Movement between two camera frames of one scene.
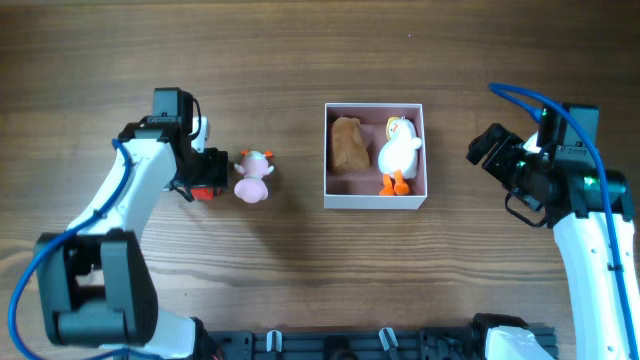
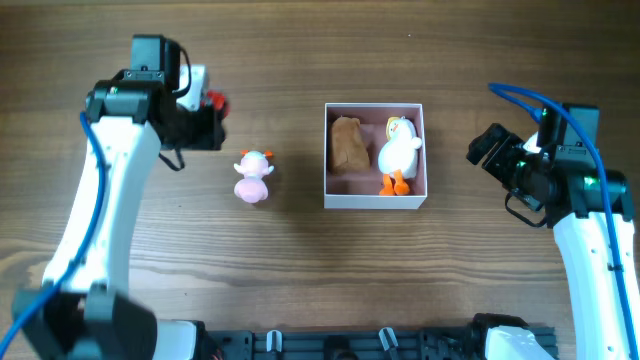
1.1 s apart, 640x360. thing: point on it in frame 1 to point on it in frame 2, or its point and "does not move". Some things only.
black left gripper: (216, 170) to (209, 134)
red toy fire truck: (205, 194) to (216, 100)
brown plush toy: (349, 150) does not move
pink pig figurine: (255, 167) does not move
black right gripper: (507, 144) does not move
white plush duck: (398, 159) does not move
